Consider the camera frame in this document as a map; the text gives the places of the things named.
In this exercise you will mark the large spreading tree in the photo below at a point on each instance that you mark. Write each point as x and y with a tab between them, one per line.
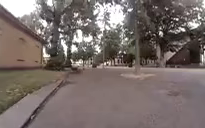
166	23

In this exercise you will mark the grey asphalt road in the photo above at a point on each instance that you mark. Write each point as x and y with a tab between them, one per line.
123	100

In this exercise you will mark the thin bare tree trunk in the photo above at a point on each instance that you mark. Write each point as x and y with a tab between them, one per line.
137	50

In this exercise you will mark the tall thick-trunked tree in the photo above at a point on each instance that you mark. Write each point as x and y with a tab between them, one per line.
55	36

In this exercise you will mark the dark-roofed building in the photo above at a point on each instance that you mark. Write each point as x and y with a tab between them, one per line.
185	55

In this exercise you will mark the concrete kerb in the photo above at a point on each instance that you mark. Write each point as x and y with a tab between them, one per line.
26	105

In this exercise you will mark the brown brick building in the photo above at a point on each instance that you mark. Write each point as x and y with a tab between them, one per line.
13	46

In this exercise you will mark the pale sand patch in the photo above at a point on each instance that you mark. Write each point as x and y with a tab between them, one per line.
138	76

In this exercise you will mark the grass lawn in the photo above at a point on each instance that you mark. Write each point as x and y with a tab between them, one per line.
13	85

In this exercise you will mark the low green bush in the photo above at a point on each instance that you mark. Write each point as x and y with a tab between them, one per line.
55	62

